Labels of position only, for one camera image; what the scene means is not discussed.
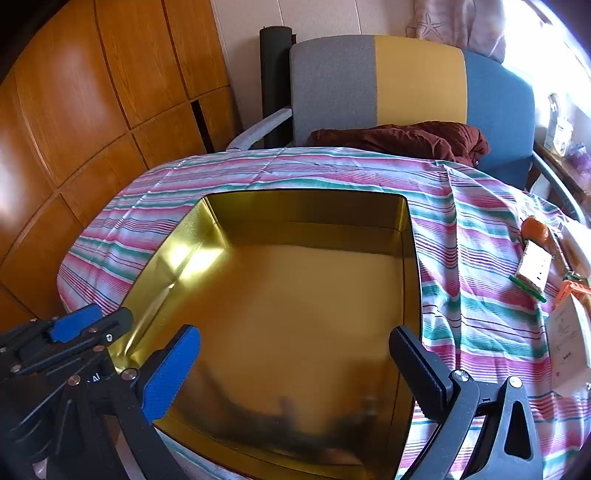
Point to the cracker packet with silver label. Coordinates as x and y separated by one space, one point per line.
533 270

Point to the white paper box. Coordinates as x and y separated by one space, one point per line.
570 341

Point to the striped tablecloth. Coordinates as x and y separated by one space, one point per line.
461 240

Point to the mandarin orange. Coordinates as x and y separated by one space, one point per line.
535 229

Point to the purple tissue box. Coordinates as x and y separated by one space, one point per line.
581 157

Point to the pale patterned curtain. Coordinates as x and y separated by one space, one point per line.
461 23

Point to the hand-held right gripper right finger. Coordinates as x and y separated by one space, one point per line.
415 364

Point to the wooden side desk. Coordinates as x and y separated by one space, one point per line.
556 159

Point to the orange plastic rack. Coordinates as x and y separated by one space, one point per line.
577 288

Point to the gold tin container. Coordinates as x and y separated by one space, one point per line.
300 300

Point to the grey yellow blue armchair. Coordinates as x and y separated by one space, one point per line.
332 87

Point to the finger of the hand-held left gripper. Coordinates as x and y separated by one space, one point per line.
117 321
76 321

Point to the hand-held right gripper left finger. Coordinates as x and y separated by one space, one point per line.
171 369

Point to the wooden wardrobe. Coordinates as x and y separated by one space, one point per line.
69 115

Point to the white carton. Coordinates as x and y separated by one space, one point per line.
561 134

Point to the maroon cloth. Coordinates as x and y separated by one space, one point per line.
406 138

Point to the clear cracker packet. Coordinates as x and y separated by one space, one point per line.
559 251

